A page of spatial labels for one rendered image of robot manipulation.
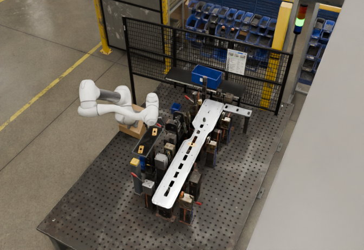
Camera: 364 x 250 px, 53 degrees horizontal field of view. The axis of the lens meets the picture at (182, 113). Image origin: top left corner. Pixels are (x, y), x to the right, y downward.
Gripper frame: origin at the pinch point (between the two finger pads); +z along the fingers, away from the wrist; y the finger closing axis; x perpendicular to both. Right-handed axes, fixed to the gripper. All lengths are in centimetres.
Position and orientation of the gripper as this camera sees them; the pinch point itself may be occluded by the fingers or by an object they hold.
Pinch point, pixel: (154, 129)
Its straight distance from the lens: 330.8
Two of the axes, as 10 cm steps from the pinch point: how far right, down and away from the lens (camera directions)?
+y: 10.0, 0.5, -0.5
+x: 0.7, -7.0, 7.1
